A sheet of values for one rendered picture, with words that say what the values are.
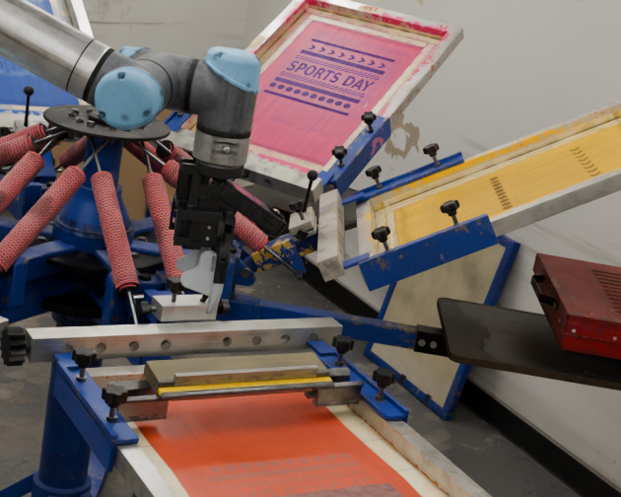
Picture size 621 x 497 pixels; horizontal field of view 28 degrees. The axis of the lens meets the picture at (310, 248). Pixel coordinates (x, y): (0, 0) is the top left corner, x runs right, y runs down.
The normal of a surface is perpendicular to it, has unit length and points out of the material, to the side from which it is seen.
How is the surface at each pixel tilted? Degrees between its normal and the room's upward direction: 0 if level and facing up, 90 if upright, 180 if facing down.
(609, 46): 90
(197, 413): 0
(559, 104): 90
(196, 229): 90
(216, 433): 0
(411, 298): 79
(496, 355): 0
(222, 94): 90
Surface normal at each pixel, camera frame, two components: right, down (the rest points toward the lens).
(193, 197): 0.20, 0.33
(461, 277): -0.83, -0.17
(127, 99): -0.11, 0.29
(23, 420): 0.17, -0.94
